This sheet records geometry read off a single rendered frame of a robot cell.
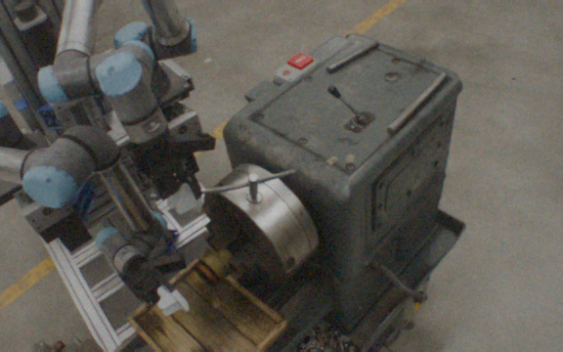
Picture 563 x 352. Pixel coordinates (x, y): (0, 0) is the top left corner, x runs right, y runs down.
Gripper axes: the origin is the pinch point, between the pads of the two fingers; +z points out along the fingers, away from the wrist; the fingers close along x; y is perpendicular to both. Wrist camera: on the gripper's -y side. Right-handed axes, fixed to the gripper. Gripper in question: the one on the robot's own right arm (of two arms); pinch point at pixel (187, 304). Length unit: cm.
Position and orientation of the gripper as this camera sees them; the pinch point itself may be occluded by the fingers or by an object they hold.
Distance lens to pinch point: 127.7
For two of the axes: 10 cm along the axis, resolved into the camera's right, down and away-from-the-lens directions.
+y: -6.9, 5.9, -4.2
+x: -1.3, -6.6, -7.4
